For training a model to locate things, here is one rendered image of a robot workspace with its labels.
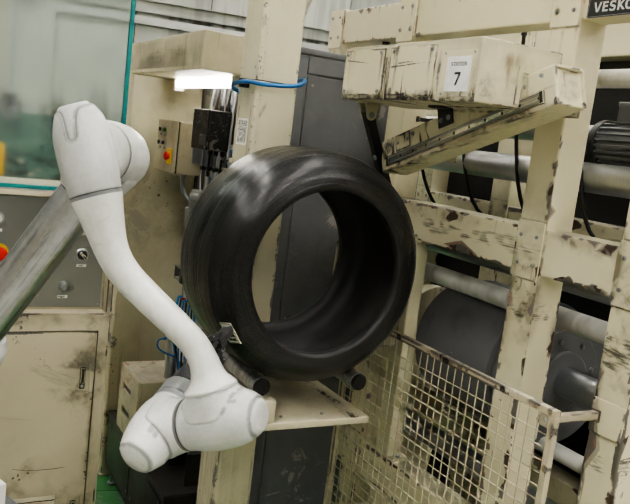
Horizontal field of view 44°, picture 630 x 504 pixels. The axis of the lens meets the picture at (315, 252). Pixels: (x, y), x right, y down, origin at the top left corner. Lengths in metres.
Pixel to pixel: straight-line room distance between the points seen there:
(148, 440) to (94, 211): 0.44
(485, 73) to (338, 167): 0.41
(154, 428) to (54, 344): 1.03
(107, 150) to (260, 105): 0.76
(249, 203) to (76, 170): 0.47
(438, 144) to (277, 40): 0.53
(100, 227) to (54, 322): 1.01
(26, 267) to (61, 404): 0.90
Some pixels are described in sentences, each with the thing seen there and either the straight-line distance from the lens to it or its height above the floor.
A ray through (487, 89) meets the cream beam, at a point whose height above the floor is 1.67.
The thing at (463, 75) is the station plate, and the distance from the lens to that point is 1.84.
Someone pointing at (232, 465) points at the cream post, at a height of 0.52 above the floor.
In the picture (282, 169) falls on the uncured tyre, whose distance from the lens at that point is 1.85.
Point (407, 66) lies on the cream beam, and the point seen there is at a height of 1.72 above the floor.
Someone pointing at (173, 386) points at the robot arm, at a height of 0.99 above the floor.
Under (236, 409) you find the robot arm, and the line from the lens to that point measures 1.44.
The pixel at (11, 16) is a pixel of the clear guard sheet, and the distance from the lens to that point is 2.43.
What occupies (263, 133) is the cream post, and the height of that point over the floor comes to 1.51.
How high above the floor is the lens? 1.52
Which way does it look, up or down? 8 degrees down
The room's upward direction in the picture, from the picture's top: 7 degrees clockwise
